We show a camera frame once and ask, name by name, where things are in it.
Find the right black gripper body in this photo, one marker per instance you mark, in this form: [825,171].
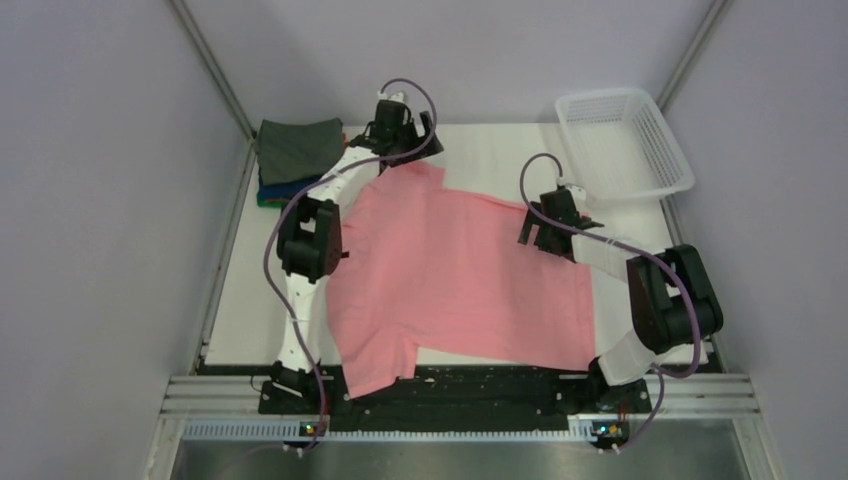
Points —
[547,243]

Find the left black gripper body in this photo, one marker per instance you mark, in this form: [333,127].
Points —
[405,138]

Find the pink t shirt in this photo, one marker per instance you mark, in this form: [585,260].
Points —
[433,268]

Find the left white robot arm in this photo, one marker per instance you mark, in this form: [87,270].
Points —
[306,246]

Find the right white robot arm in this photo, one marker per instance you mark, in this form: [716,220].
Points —
[672,301]

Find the white plastic basket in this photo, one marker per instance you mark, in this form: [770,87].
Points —
[620,148]

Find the grey folded t shirt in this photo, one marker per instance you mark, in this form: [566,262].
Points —
[294,152]

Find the blue folded t shirt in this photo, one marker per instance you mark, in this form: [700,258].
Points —
[293,186]

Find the green folded t shirt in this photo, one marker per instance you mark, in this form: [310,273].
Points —
[272,199]

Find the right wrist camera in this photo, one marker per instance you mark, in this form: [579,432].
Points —
[578,193]

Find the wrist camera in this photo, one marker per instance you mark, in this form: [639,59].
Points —
[399,97]
[578,193]

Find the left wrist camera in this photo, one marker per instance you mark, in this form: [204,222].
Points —
[399,97]

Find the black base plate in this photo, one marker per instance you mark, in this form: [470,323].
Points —
[452,398]

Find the aluminium frame rail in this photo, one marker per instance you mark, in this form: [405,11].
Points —
[211,396]

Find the white slotted cable duct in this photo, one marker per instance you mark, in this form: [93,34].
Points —
[299,431]

